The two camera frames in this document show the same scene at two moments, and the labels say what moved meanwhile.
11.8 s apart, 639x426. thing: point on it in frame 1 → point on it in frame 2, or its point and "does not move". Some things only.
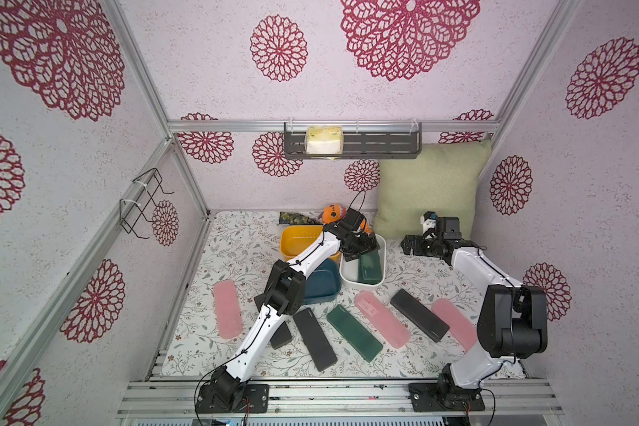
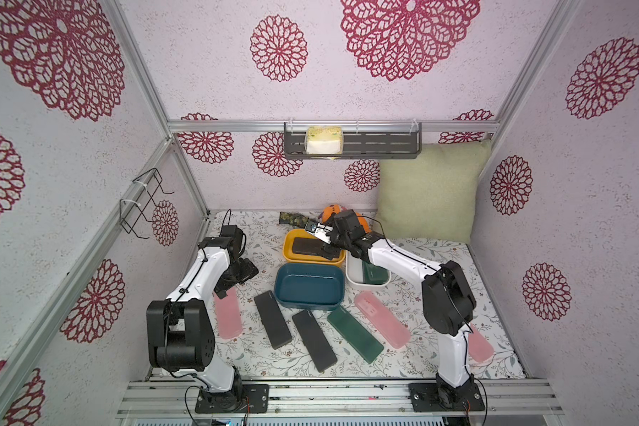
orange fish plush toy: (333, 213) does not move
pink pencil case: (228, 309) does not move
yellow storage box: (295, 239) does not move
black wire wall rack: (147, 192) does not move
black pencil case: (419, 315) → (315, 247)
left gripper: (367, 246) → (248, 269)
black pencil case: (283, 335) does not move
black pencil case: (314, 340) does not move
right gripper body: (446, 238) → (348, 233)
